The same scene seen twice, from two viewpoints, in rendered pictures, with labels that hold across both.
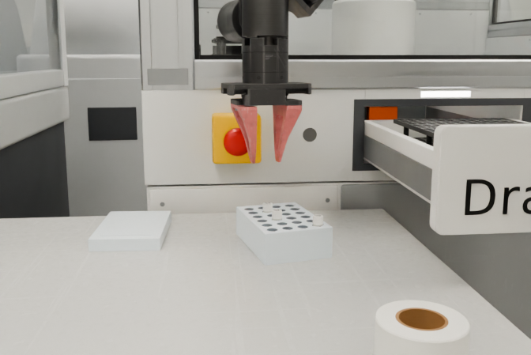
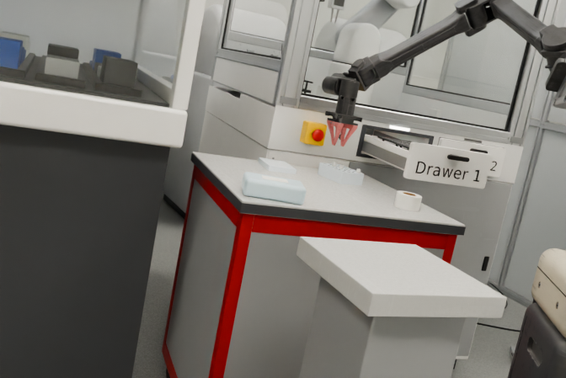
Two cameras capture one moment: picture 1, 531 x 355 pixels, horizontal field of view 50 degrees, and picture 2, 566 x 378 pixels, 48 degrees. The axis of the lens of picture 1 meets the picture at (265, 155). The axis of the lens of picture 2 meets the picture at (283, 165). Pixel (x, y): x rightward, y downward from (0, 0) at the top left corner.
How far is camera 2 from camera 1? 1.34 m
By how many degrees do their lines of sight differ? 16
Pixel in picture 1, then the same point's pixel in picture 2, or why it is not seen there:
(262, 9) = (351, 87)
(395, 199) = (371, 172)
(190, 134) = (291, 128)
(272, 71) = (350, 111)
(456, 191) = (413, 164)
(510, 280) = not seen: hidden behind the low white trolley
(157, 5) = (291, 69)
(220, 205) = (297, 162)
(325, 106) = not seen: hidden behind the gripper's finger
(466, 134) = (420, 146)
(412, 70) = (388, 115)
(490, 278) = not seen: hidden behind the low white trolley
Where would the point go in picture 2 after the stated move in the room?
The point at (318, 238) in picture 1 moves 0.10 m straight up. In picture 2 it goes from (359, 177) to (365, 145)
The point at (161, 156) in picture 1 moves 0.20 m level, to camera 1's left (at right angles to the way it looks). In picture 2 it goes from (277, 135) to (217, 126)
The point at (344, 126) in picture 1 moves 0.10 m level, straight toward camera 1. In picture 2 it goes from (356, 135) to (363, 140)
